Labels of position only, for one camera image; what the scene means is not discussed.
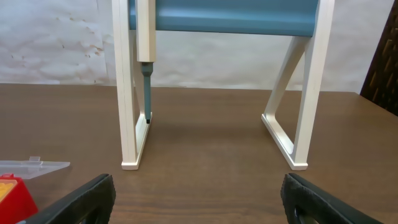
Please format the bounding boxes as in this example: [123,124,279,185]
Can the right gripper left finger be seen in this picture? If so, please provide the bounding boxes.
[18,173,117,224]

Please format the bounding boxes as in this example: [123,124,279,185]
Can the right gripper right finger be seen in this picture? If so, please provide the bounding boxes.
[280,172,386,224]

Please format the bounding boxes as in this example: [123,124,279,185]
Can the white pipette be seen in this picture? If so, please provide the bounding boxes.
[135,0,157,124]

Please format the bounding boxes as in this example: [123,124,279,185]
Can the red and yellow tip box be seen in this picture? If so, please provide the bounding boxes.
[0,156,71,224]

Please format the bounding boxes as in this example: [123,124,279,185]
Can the white and blue stand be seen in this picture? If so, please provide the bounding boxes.
[111,0,336,171]

